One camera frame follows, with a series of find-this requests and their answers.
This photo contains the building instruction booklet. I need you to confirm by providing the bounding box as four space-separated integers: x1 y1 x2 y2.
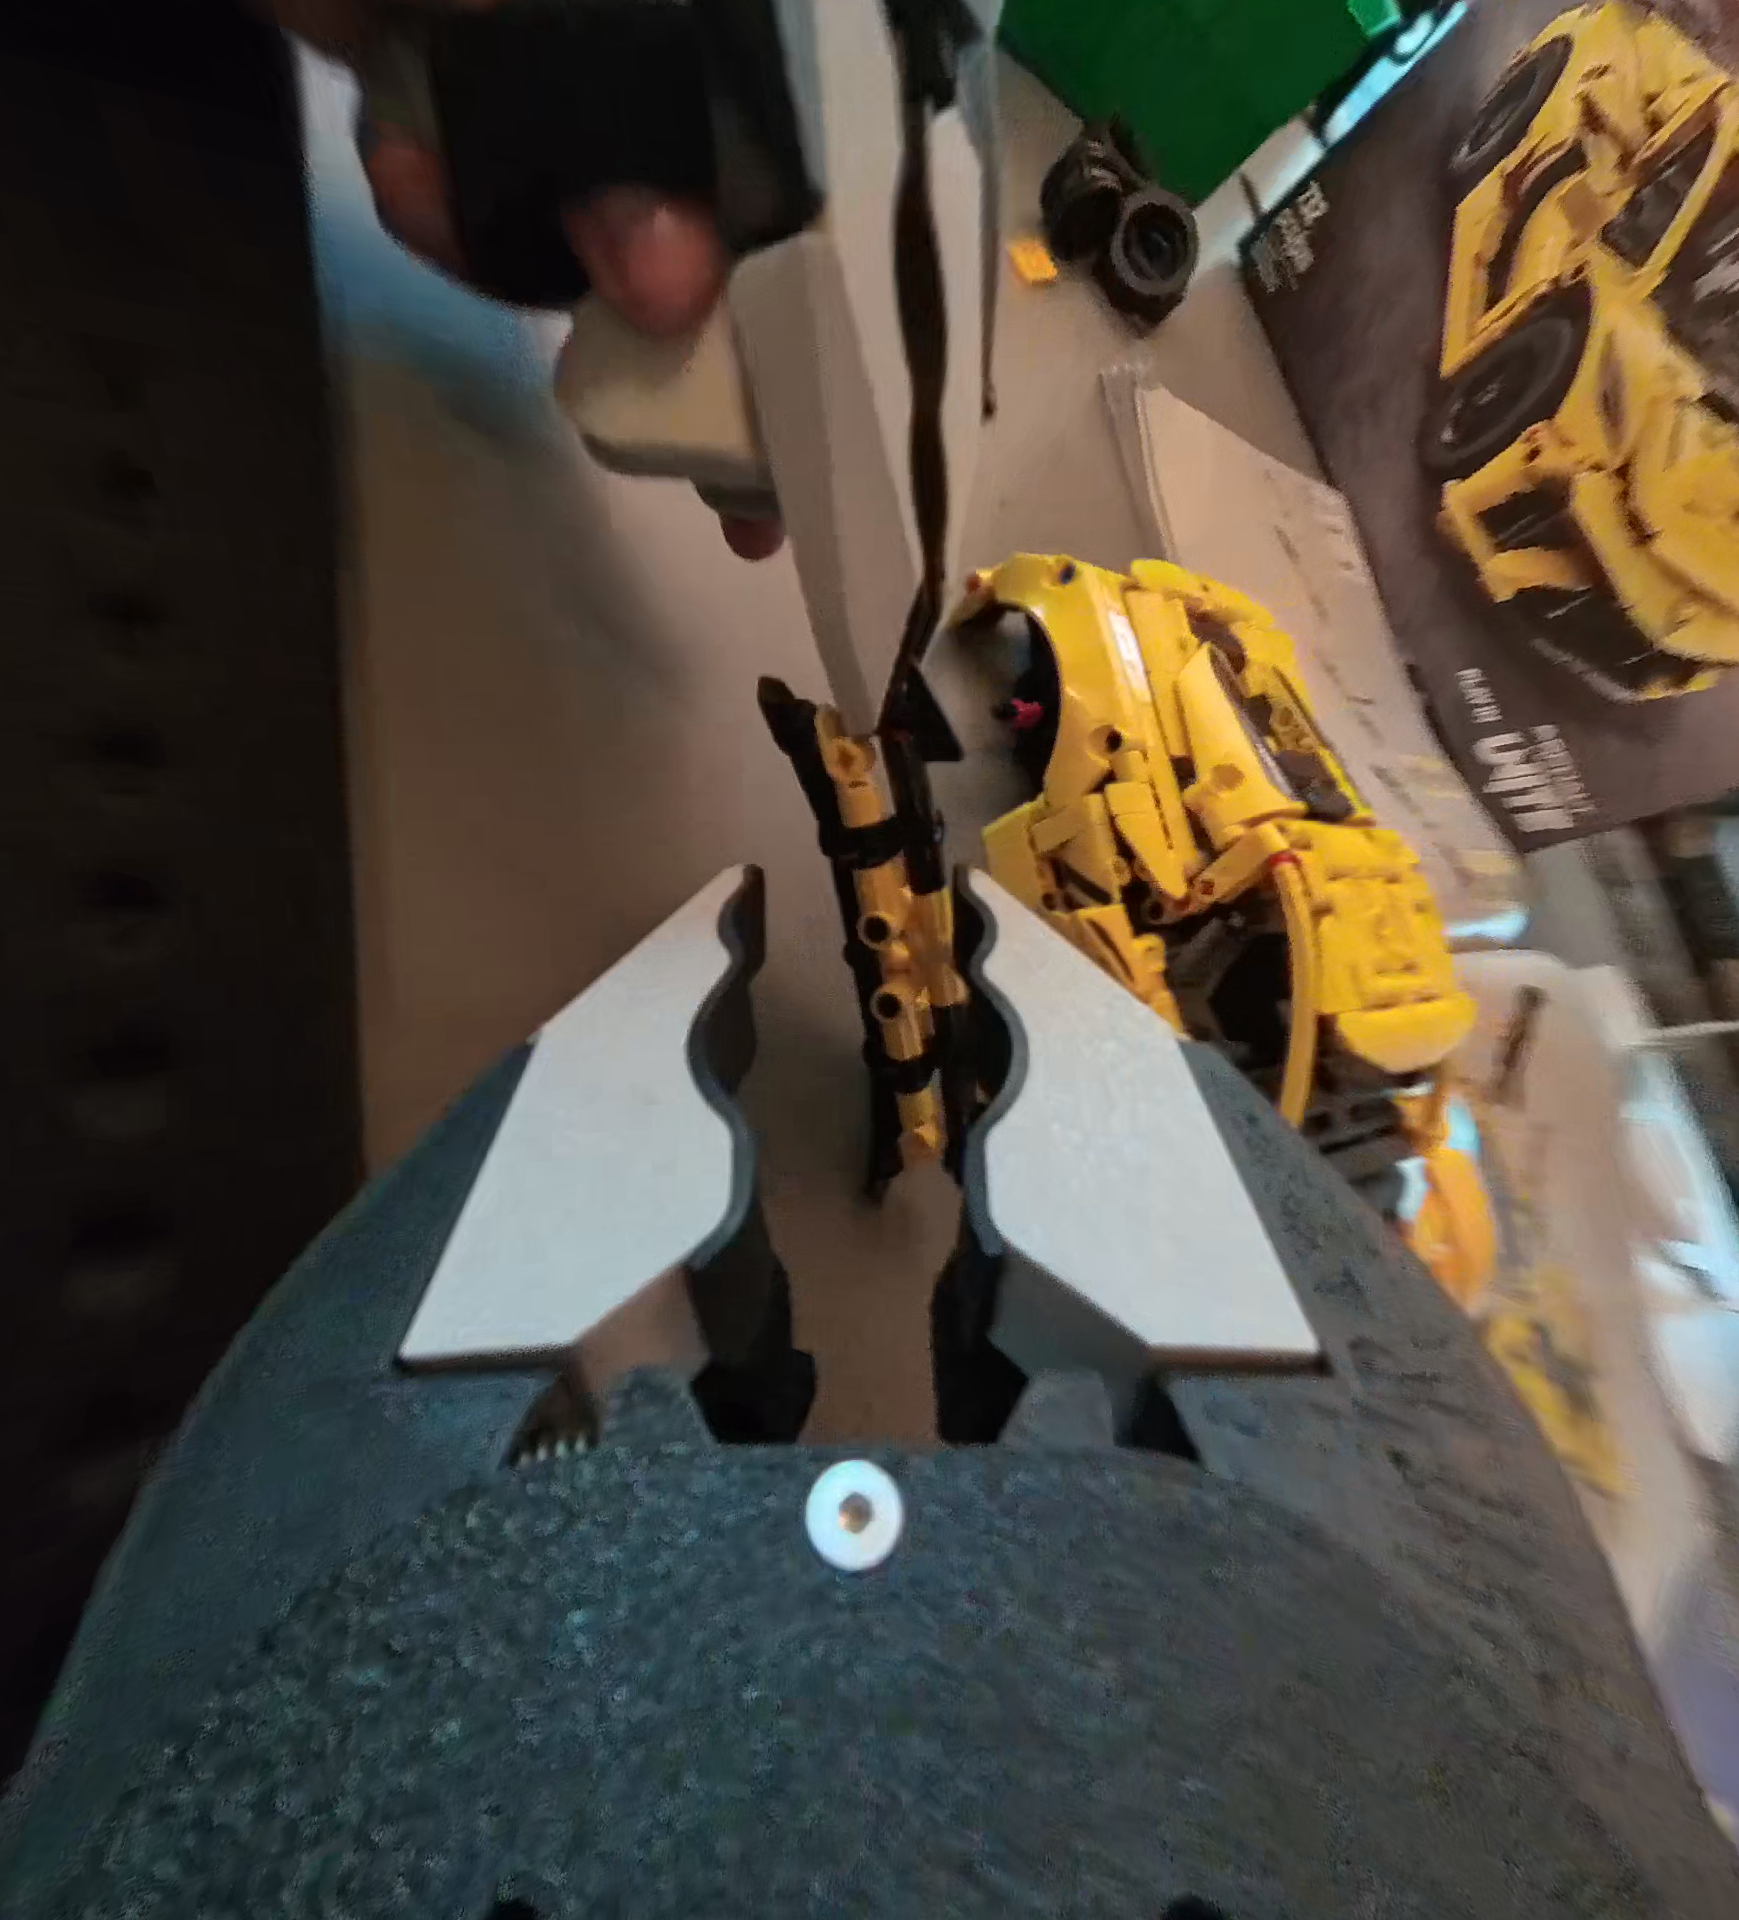
1102 362 1739 1502

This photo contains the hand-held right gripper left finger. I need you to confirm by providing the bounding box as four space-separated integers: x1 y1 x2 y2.
398 862 815 1445

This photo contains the grey desk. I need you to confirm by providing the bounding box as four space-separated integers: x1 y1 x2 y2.
298 0 1410 1441

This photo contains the person's left hand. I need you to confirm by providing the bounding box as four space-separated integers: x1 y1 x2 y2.
356 120 791 564

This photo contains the toy car set box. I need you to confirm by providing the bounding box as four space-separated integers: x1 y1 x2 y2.
1239 0 1739 850

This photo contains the dark dotted cloth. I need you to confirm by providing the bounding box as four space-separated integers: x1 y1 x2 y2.
0 0 361 1502

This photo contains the green plastic bin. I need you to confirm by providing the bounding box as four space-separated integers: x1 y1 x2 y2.
995 0 1403 205

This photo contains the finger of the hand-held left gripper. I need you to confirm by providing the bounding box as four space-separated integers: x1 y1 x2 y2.
947 0 1010 425
724 0 954 737

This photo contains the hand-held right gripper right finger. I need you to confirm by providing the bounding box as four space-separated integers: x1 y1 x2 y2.
933 869 1328 1445

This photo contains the yellow toy brick car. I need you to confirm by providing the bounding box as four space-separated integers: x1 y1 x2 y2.
944 552 1501 1307

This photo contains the yellow black brick side assembly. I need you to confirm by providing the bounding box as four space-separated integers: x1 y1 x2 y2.
755 668 971 1203

